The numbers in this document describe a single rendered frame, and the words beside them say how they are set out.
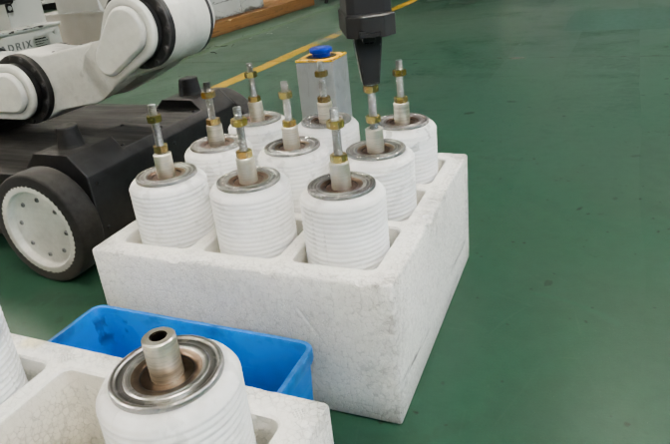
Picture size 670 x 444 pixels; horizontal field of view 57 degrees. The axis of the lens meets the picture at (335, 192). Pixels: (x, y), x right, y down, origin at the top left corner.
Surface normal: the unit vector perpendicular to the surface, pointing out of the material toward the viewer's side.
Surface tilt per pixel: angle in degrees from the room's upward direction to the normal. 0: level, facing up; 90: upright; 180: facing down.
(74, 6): 90
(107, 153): 45
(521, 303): 0
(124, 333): 88
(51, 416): 90
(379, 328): 90
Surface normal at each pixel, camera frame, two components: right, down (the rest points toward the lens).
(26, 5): 0.91, 0.07
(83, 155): 0.57, -0.59
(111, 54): -0.40, 0.40
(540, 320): -0.10, -0.92
